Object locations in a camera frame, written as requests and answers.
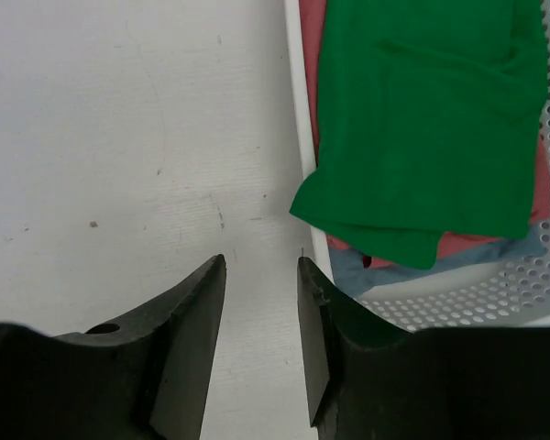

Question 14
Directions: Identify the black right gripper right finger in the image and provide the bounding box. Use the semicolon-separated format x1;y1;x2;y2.
297;257;440;439

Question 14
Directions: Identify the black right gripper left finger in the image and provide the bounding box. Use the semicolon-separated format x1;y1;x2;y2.
49;255;226;439

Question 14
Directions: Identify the green t shirt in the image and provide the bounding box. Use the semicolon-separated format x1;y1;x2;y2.
291;1;548;270

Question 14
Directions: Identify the light blue t shirt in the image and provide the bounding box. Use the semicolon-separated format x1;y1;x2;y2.
329;225;546;298

